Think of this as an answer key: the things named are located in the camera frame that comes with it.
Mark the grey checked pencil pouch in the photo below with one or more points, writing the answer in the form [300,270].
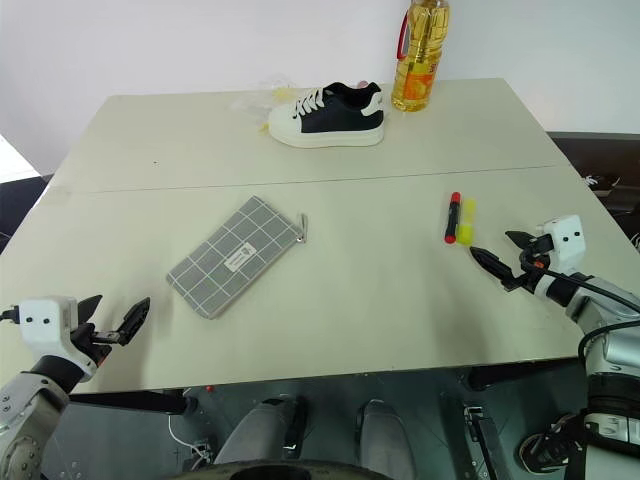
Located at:
[235,257]

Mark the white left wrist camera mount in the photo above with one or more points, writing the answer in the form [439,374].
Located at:
[47,325]

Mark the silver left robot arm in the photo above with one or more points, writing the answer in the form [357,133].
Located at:
[27,415]

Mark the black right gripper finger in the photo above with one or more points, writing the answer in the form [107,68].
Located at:
[492,262]
[522,240]

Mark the red marker pen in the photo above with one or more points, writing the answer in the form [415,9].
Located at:
[452,217]

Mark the grey rounded robot leg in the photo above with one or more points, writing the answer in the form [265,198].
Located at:
[385,437]
[260,430]

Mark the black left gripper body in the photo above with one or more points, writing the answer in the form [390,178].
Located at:
[95,339]

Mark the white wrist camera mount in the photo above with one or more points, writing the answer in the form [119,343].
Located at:
[47,325]
[567,242]

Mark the dark round robot base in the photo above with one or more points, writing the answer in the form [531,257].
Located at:
[280,471]

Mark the yellow highlighter pen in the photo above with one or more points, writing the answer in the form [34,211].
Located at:
[468,222]

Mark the yellow cooking oil bottle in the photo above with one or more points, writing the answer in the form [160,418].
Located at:
[417,60]

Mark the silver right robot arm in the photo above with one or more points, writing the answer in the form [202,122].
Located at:
[612,360]

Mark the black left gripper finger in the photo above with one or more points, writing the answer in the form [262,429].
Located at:
[90,306]
[135,320]

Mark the black table support bracket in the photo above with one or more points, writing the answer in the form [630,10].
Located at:
[140,401]

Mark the clear plastic bag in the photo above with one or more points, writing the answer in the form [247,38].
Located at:
[260,102]

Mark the black metal frame bar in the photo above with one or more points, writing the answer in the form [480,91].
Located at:
[482,435]

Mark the black and white sneaker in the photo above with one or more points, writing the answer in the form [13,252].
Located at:
[325,117]

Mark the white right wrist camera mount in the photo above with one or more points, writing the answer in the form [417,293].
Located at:
[567,242]

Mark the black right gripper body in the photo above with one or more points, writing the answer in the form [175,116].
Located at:
[531,260]

